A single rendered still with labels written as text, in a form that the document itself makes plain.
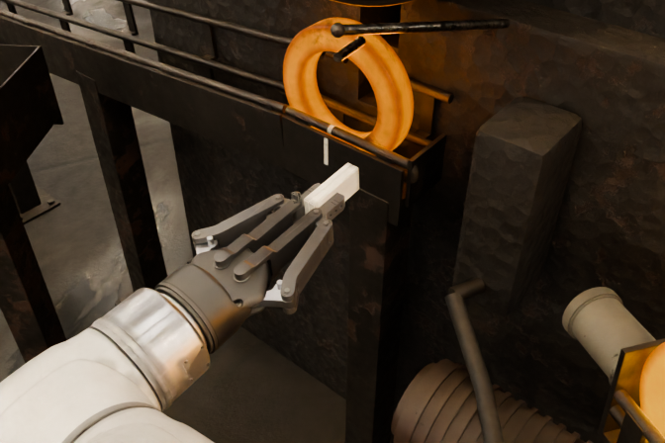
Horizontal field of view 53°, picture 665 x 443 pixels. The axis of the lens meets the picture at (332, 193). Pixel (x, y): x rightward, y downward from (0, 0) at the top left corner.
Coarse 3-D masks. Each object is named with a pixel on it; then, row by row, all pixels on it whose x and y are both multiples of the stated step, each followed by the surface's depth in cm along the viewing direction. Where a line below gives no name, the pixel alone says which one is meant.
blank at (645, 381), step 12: (660, 348) 54; (648, 360) 56; (660, 360) 54; (648, 372) 56; (660, 372) 55; (648, 384) 56; (660, 384) 55; (648, 396) 57; (660, 396) 55; (648, 408) 57; (660, 408) 55; (660, 420) 56; (660, 432) 56
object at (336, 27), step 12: (336, 24) 62; (360, 24) 63; (372, 24) 64; (384, 24) 64; (396, 24) 65; (408, 24) 65; (420, 24) 66; (432, 24) 67; (444, 24) 67; (456, 24) 68; (468, 24) 69; (480, 24) 69; (492, 24) 70; (504, 24) 71; (336, 36) 62; (348, 48) 65; (336, 60) 64
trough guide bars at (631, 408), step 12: (624, 396) 57; (612, 408) 59; (624, 408) 57; (636, 408) 56; (624, 420) 57; (636, 420) 56; (648, 420) 55; (624, 432) 57; (636, 432) 56; (648, 432) 54
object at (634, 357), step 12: (624, 348) 56; (636, 348) 56; (648, 348) 56; (624, 360) 56; (636, 360) 56; (624, 372) 57; (636, 372) 57; (612, 384) 58; (624, 384) 58; (636, 384) 58; (612, 396) 58; (636, 396) 59; (612, 420) 60; (600, 432) 61
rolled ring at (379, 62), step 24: (288, 48) 83; (312, 48) 80; (336, 48) 78; (360, 48) 76; (384, 48) 76; (288, 72) 85; (312, 72) 86; (384, 72) 75; (288, 96) 88; (312, 96) 87; (384, 96) 77; (408, 96) 77; (336, 120) 88; (384, 120) 79; (408, 120) 79; (384, 144) 81
